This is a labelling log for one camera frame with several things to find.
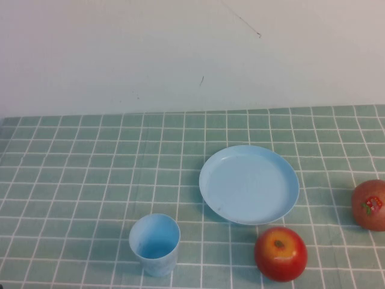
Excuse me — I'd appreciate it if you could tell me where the red apple with yellow top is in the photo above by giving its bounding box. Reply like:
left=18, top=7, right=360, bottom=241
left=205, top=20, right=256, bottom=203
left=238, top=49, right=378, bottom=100
left=254, top=226, right=309, bottom=283

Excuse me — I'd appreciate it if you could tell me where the green checked tablecloth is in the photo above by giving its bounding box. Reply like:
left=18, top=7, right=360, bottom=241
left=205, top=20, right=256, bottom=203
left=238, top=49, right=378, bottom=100
left=0, top=104, right=385, bottom=289

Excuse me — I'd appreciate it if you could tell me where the light blue plastic cup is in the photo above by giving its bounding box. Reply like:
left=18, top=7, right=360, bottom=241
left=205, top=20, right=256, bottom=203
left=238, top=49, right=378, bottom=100
left=129, top=213, right=181, bottom=278

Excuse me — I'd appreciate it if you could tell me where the light blue plastic plate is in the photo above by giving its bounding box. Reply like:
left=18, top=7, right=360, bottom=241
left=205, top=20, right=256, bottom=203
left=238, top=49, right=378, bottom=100
left=199, top=144, right=300, bottom=226

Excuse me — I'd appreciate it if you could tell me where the red apple with sticker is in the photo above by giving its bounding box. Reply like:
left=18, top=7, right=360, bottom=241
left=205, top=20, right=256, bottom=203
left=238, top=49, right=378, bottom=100
left=351, top=179, right=385, bottom=232

